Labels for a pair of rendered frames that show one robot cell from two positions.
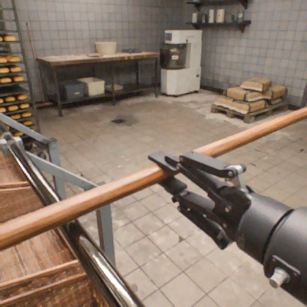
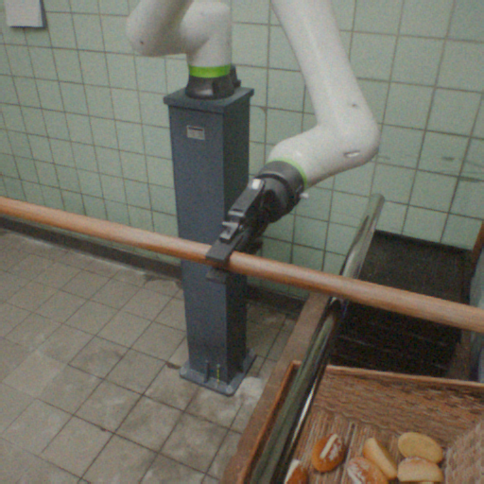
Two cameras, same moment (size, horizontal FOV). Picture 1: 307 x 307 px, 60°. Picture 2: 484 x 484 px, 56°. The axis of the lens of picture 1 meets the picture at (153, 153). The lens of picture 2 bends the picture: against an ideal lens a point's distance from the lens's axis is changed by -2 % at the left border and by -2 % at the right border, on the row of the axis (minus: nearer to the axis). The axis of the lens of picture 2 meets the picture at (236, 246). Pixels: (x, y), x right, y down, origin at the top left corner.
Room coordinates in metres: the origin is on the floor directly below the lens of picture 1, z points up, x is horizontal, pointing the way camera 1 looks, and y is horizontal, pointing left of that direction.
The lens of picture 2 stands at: (0.64, 0.47, 1.59)
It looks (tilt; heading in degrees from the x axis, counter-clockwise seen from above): 34 degrees down; 241
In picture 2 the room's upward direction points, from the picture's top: straight up
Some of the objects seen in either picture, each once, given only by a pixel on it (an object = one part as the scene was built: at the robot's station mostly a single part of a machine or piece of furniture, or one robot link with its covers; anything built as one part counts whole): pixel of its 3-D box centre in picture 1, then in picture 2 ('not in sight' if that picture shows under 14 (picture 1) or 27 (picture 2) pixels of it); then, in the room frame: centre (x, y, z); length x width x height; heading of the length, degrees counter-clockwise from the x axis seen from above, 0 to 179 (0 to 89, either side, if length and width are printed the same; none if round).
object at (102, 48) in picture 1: (105, 48); not in sight; (5.48, 0.92, 1.01); 0.43 x 0.42 x 0.21; 128
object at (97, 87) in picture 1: (90, 86); not in sight; (5.16, 1.21, 0.35); 0.50 x 0.36 x 0.24; 39
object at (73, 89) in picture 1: (70, 89); not in sight; (4.90, 1.54, 0.35); 0.50 x 0.36 x 0.24; 38
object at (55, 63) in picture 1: (103, 79); not in sight; (5.33, 0.99, 0.45); 2.20 x 0.80 x 0.90; 128
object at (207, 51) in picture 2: not in sight; (203, 38); (0.05, -0.79, 1.36); 0.16 x 0.13 x 0.19; 179
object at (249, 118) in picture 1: (249, 107); not in sight; (4.66, -1.74, 0.07); 1.20 x 0.80 x 0.14; 128
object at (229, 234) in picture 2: (178, 157); (232, 226); (0.37, -0.04, 1.23); 0.05 x 0.01 x 0.03; 38
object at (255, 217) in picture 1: (247, 218); (261, 208); (0.27, -0.12, 1.20); 0.09 x 0.07 x 0.08; 38
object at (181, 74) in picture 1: (178, 64); not in sight; (6.01, -0.54, 0.66); 0.92 x 0.59 x 1.32; 128
